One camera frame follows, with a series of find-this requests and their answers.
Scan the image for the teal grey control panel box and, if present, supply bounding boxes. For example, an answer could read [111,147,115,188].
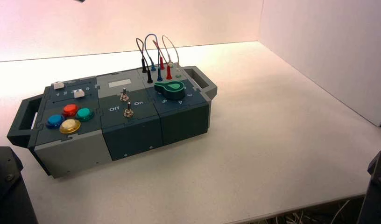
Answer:
[6,65,218,179]

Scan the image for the black green rotary knob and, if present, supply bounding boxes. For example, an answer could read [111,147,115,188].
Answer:
[154,80,186,101]

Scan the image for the green round push button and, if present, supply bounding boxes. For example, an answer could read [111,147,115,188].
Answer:
[75,108,95,122]

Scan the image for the red round push button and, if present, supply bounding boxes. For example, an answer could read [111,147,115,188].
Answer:
[62,104,79,118]

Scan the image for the yellow round push button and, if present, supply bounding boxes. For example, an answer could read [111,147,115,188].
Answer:
[59,119,82,135]

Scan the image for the blue round push button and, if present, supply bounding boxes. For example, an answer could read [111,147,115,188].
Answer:
[45,114,65,129]

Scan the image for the red jumper cable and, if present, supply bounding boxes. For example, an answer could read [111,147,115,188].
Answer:
[152,39,173,81]

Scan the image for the blue jumper cable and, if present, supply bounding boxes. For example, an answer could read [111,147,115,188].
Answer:
[144,33,163,82]

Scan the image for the white jumper cable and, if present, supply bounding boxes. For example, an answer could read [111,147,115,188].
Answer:
[161,35,182,74]

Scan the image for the black jumper cable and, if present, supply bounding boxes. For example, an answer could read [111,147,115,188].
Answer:
[135,37,154,84]

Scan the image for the white wire bundle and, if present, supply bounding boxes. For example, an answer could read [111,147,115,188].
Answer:
[264,200,352,224]

